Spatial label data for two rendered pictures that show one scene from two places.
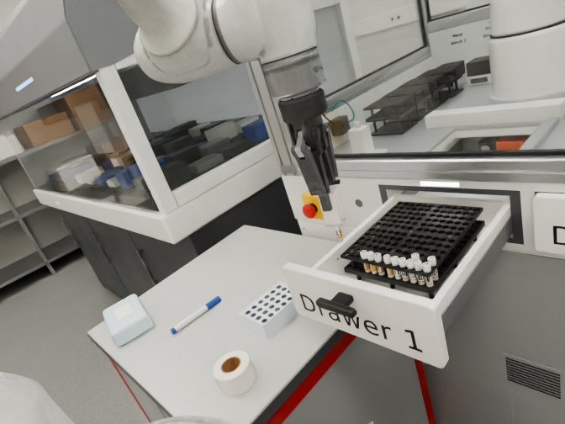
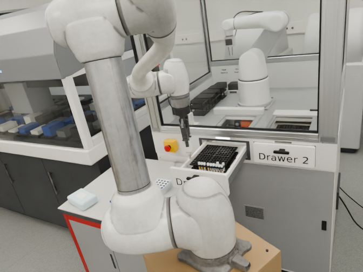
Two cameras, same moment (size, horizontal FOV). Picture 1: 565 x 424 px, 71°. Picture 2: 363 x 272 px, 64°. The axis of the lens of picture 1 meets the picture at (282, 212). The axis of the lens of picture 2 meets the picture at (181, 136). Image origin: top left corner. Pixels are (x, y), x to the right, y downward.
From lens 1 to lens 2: 74 cm
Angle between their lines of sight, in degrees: 18
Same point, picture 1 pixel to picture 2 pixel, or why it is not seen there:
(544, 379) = (258, 212)
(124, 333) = (86, 204)
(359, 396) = not seen: hidden behind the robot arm
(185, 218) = (96, 152)
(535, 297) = (254, 179)
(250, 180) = not seen: hidden behind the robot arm
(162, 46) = (141, 89)
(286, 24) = (182, 86)
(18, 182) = not seen: outside the picture
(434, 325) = (226, 181)
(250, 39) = (170, 89)
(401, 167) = (208, 131)
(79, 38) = (59, 62)
